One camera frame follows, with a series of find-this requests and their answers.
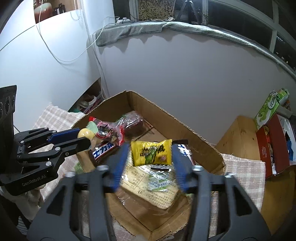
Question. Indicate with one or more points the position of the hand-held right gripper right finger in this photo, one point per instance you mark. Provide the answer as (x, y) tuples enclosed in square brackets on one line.
[(179, 166)]

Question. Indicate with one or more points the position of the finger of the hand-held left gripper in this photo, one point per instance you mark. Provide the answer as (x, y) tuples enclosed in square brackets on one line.
[(76, 144), (67, 133)]

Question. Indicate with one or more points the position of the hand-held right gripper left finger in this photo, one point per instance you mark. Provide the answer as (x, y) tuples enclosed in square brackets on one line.
[(119, 166)]

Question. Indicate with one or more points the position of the yellow egg toy packet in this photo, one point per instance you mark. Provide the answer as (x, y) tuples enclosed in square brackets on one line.
[(84, 134)]

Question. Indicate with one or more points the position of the clear packet with green label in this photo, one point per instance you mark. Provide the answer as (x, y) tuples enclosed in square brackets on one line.
[(157, 183)]

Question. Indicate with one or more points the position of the yellow snack packet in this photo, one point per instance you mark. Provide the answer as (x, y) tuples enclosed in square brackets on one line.
[(150, 151)]

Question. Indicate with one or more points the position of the brown cardboard box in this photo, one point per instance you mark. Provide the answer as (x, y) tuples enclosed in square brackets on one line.
[(148, 111)]

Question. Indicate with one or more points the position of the person's left hand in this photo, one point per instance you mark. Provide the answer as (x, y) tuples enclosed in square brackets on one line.
[(33, 197)]

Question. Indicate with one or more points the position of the small black packet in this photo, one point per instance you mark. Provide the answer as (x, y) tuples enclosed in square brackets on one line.
[(159, 167)]

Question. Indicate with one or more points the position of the large clear-wrapped cracker pack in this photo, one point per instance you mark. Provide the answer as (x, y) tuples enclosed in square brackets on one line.
[(138, 185)]

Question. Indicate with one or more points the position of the red and clear snack bag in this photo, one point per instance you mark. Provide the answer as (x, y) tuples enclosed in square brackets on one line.
[(108, 132)]

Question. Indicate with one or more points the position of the dark brown bread pack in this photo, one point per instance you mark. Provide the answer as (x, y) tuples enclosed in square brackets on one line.
[(134, 122)]

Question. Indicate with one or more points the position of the plaid blanket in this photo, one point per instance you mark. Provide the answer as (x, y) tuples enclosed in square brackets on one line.
[(240, 166)]

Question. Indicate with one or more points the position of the wooden side table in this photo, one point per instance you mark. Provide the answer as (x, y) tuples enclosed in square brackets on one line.
[(240, 139)]

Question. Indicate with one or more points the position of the red cardboard box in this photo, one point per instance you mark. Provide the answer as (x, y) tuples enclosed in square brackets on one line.
[(263, 148)]

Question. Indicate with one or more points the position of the striped mat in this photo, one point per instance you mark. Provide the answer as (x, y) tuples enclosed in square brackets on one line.
[(24, 226)]

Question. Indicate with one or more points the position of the green tissue box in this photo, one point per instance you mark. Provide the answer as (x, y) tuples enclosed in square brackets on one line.
[(266, 111)]

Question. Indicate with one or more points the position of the blue plastic bag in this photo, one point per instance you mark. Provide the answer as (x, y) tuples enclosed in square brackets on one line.
[(289, 146)]

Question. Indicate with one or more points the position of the red and white jar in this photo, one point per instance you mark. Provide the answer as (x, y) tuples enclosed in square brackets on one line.
[(42, 9)]

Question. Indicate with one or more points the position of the dark glass bottle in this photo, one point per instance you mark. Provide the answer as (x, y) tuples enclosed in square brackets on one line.
[(56, 10), (61, 8)]

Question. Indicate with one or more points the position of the white power strip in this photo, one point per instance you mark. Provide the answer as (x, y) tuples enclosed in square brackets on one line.
[(122, 20)]

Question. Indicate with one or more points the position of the grey blanket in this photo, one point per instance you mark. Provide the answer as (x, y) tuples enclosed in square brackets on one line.
[(138, 29)]

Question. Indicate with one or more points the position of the leopard print cushion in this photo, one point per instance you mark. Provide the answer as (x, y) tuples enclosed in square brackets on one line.
[(157, 10)]

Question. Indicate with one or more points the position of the black tripod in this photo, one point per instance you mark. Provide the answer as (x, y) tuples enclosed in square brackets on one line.
[(188, 11)]

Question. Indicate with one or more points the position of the white window frame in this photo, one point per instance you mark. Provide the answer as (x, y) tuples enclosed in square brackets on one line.
[(274, 25)]

